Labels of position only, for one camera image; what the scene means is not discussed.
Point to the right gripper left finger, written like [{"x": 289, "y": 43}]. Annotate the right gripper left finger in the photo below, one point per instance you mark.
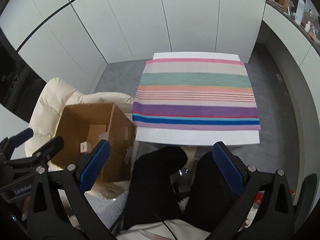
[{"x": 81, "y": 177}]

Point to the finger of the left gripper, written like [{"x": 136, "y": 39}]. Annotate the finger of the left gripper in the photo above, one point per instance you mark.
[
  {"x": 22, "y": 137},
  {"x": 48, "y": 151}
]

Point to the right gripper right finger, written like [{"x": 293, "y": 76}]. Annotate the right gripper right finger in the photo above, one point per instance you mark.
[{"x": 236, "y": 174}]

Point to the beige square carton box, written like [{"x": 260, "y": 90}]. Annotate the beige square carton box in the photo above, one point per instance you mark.
[{"x": 84, "y": 147}]

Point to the brown cardboard box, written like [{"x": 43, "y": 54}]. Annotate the brown cardboard box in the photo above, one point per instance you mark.
[{"x": 85, "y": 123}]

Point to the black trousers legs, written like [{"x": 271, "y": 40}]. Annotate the black trousers legs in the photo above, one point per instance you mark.
[{"x": 152, "y": 197}]

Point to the striped colourful mat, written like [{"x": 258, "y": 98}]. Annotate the striped colourful mat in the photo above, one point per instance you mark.
[{"x": 195, "y": 94}]

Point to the white tall bottle on shelf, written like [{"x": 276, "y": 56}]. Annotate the white tall bottle on shelf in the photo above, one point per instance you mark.
[{"x": 299, "y": 12}]

